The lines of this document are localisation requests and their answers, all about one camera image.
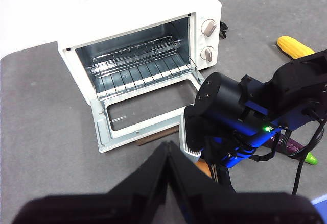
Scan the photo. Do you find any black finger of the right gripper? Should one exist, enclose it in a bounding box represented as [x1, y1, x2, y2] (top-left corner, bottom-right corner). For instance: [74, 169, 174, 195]
[218, 166, 237, 193]

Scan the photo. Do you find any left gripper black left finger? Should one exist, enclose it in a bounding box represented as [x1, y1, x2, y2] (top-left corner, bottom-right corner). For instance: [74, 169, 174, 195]
[11, 141, 170, 224]

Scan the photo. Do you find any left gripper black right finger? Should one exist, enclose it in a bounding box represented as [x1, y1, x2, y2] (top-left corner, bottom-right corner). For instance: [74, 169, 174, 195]
[167, 141, 325, 224]

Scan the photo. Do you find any brown potato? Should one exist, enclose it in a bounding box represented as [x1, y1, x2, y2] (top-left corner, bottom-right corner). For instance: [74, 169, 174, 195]
[195, 159, 213, 179]

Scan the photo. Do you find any glass oven door with handle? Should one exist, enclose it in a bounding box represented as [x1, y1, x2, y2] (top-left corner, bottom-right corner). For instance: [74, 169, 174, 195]
[89, 70, 205, 154]

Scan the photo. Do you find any beige oven knob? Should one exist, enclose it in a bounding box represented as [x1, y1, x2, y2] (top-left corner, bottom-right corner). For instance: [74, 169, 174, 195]
[201, 18, 218, 36]
[200, 46, 215, 63]

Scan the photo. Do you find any white toaster oven housing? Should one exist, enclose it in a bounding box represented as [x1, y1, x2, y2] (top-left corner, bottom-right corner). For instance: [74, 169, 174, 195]
[57, 0, 222, 106]

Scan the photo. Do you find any purple toy eggplant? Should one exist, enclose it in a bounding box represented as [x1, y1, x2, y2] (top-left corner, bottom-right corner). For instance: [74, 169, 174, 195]
[265, 138, 319, 166]

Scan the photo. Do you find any yellow toy corn cob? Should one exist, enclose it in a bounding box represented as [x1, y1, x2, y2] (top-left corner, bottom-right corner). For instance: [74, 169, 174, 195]
[277, 36, 316, 59]

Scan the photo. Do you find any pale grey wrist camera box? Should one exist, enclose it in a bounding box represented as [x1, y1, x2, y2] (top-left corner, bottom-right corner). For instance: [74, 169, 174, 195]
[179, 114, 202, 164]

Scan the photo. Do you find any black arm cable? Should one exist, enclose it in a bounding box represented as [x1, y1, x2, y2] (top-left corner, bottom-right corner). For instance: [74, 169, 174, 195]
[291, 101, 327, 196]

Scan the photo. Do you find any metal wire oven rack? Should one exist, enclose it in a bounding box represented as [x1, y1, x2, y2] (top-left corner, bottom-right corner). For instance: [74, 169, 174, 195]
[89, 36, 192, 99]

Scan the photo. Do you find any black oven power cable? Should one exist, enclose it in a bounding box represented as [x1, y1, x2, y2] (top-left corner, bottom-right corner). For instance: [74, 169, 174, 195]
[219, 21, 228, 40]

